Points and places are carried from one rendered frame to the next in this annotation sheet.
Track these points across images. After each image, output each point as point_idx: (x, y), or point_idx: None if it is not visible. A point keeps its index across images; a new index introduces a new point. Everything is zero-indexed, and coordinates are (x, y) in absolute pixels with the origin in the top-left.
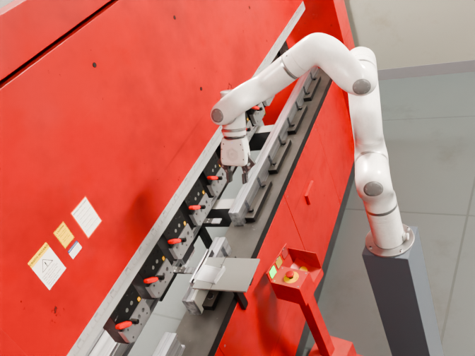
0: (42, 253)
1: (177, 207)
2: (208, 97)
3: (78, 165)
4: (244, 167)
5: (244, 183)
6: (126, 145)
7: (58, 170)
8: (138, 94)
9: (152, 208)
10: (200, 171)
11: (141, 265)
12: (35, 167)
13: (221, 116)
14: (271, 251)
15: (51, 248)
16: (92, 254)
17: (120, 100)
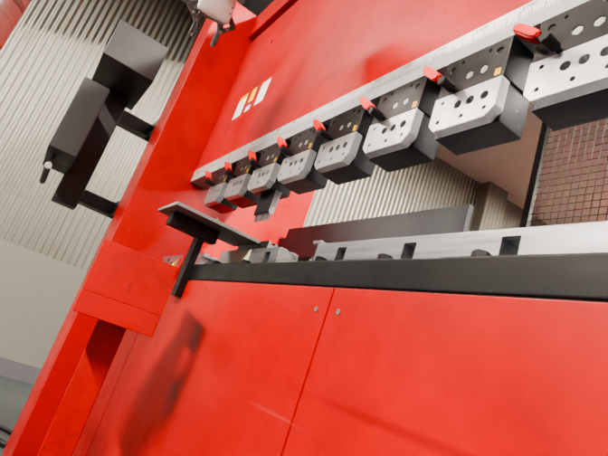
0: (244, 98)
1: (286, 136)
2: (428, 7)
3: (285, 53)
4: (196, 14)
5: (191, 34)
6: (309, 48)
7: (279, 52)
8: (351, 0)
9: (278, 117)
10: (329, 117)
11: (242, 156)
12: (277, 46)
13: None
14: (227, 328)
15: (247, 98)
16: (246, 118)
17: (336, 6)
